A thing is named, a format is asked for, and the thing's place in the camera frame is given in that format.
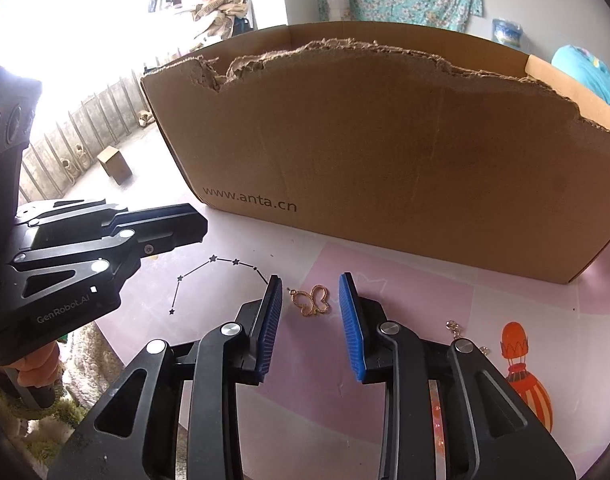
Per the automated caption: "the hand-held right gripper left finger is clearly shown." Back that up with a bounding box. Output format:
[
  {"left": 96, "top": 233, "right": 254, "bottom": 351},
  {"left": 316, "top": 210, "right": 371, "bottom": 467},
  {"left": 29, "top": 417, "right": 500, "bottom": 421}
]
[{"left": 47, "top": 274, "right": 284, "bottom": 480}]

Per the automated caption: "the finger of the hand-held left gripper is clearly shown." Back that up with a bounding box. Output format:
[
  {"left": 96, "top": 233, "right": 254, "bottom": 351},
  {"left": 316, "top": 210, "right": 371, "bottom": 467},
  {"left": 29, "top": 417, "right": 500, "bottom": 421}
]
[
  {"left": 5, "top": 211, "right": 209, "bottom": 306},
  {"left": 16, "top": 199, "right": 198, "bottom": 241}
]

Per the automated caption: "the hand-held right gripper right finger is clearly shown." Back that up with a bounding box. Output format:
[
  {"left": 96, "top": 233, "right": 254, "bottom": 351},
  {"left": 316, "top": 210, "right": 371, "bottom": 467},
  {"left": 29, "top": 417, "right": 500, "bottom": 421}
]
[{"left": 338, "top": 272, "right": 577, "bottom": 480}]

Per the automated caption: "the gold butterfly pendant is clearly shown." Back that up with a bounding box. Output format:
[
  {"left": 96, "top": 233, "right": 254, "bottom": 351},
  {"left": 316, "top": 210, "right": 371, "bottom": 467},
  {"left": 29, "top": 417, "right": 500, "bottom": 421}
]
[{"left": 287, "top": 285, "right": 332, "bottom": 317}]

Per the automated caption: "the torn brown cardboard box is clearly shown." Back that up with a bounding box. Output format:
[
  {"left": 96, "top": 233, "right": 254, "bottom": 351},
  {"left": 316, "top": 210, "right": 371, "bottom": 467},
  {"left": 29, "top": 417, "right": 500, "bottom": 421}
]
[{"left": 141, "top": 22, "right": 610, "bottom": 286}]

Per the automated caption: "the person's left hand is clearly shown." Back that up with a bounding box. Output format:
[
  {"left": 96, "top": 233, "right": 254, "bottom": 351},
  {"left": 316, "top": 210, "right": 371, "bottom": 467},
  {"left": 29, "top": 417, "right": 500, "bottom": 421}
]
[{"left": 16, "top": 342, "right": 64, "bottom": 391}]

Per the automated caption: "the small cardboard box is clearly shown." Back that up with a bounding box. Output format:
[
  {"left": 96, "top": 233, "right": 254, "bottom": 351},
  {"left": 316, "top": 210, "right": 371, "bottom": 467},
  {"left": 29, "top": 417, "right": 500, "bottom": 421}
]
[{"left": 97, "top": 146, "right": 134, "bottom": 187}]

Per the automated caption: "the metal balcony railing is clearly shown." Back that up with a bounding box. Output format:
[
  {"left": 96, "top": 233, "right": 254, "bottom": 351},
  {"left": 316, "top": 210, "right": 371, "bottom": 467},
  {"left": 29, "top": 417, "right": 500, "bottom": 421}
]
[{"left": 20, "top": 67, "right": 150, "bottom": 206}]

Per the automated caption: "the white fluffy blanket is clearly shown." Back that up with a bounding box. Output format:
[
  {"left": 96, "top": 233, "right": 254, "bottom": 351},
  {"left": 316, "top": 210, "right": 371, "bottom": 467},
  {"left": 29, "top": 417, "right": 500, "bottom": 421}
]
[{"left": 60, "top": 320, "right": 122, "bottom": 411}]

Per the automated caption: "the green fluffy cloth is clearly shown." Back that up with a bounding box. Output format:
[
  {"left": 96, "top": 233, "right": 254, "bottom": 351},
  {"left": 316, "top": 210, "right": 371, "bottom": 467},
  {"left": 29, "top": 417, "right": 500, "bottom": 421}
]
[{"left": 0, "top": 375, "right": 86, "bottom": 458}]

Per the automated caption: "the beige cloth pile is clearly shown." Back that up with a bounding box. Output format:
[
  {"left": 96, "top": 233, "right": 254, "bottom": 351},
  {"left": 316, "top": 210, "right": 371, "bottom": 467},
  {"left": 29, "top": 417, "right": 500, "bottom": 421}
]
[{"left": 192, "top": 0, "right": 251, "bottom": 41}]

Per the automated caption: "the white paper roll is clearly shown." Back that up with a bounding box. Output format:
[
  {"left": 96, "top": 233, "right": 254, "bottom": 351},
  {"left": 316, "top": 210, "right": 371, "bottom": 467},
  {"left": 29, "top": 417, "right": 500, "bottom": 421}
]
[{"left": 325, "top": 0, "right": 353, "bottom": 23}]

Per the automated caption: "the blue white plastic package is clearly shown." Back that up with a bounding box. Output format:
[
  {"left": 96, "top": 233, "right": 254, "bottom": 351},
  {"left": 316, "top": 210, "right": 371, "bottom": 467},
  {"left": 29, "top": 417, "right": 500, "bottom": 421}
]
[{"left": 491, "top": 17, "right": 526, "bottom": 51}]

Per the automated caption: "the blue plush pillow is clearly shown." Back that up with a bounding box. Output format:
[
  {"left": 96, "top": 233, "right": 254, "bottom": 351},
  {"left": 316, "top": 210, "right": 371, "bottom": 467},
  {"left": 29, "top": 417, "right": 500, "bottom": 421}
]
[{"left": 551, "top": 44, "right": 610, "bottom": 121}]

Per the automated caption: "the gold chain bracelet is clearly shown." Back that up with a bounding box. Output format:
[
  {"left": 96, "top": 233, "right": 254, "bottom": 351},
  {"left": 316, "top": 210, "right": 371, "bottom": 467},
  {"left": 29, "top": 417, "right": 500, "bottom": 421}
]
[{"left": 444, "top": 319, "right": 491, "bottom": 357}]

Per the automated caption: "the pink orange bead bracelet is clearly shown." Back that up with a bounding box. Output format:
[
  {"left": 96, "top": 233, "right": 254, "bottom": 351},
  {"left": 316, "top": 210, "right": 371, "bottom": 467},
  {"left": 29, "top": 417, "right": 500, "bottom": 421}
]
[{"left": 431, "top": 395, "right": 447, "bottom": 448}]

